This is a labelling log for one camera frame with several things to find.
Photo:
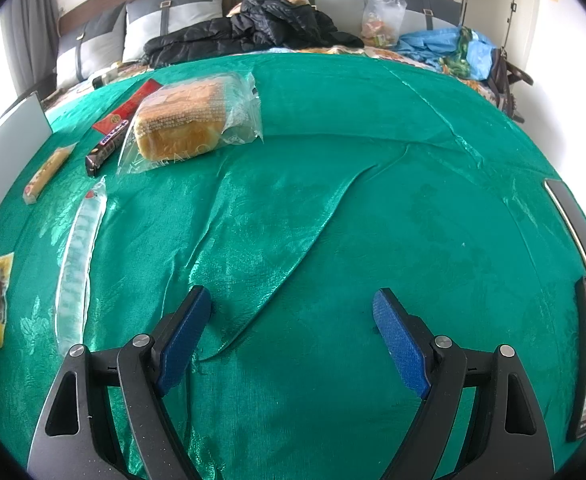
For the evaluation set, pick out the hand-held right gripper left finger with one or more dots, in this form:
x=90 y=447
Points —
x=183 y=345

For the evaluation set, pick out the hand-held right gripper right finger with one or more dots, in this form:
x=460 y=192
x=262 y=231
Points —
x=400 y=345

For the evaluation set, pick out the clear long snack packet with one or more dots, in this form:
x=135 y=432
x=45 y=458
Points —
x=78 y=265

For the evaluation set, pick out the yellow stick snack packet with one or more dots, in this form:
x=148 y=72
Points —
x=48 y=172

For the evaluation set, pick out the white cardboard box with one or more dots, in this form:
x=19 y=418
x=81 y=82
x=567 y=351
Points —
x=8 y=135

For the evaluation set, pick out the dark chocolate bar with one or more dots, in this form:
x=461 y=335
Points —
x=104 y=152

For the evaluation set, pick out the bagged bread loaf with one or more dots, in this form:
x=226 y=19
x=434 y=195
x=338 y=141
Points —
x=183 y=115

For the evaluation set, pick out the red snack packet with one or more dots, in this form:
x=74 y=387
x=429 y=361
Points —
x=123 y=107

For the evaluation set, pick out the green satin blanket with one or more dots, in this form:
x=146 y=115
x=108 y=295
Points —
x=323 y=210

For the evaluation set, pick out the black smartphone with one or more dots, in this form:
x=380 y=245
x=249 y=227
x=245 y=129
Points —
x=575 y=230

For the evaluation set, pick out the small dark box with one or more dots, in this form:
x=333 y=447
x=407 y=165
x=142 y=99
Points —
x=104 y=77

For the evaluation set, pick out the grey curtain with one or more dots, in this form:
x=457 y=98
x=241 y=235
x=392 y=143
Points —
x=28 y=35

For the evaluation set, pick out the dark bag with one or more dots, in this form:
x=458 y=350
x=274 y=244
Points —
x=503 y=80

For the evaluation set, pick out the green patterned cloth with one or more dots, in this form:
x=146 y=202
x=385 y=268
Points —
x=455 y=57

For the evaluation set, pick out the blue cloth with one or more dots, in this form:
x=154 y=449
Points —
x=423 y=45

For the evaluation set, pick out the black puffer jacket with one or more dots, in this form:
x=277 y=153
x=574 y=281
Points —
x=253 y=30

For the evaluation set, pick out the clear plastic bag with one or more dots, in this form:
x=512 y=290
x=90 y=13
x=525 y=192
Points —
x=380 y=22

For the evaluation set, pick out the white door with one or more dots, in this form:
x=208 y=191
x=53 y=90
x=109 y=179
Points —
x=483 y=5

